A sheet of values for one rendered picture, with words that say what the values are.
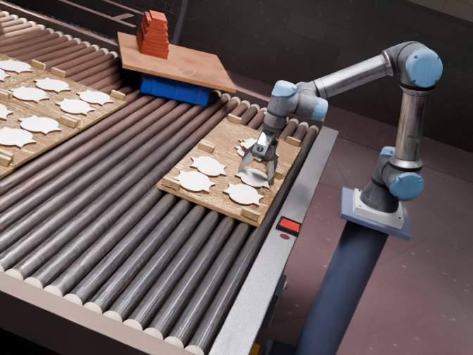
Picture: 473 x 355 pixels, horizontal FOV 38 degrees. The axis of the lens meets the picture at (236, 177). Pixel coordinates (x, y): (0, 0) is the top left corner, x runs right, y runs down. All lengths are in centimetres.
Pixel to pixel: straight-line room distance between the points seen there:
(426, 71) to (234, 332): 112
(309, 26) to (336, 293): 471
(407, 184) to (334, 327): 73
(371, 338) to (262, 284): 181
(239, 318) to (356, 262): 109
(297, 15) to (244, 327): 570
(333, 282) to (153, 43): 130
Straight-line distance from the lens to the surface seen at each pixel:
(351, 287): 275
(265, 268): 192
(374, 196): 260
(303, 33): 717
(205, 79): 297
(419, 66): 230
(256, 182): 234
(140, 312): 159
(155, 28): 307
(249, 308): 173
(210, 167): 235
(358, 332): 358
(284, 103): 227
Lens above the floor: 186
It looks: 23 degrees down
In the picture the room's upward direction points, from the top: 18 degrees clockwise
